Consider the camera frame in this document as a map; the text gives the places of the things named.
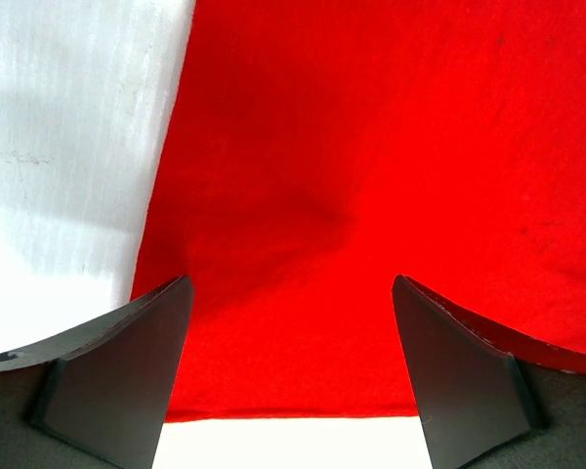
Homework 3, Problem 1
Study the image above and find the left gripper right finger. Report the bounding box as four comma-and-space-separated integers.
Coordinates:
393, 276, 586, 468

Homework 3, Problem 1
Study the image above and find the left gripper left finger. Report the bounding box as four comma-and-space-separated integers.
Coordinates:
0, 276, 193, 468

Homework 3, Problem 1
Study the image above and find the red t shirt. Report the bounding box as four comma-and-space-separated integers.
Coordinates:
133, 1, 586, 422

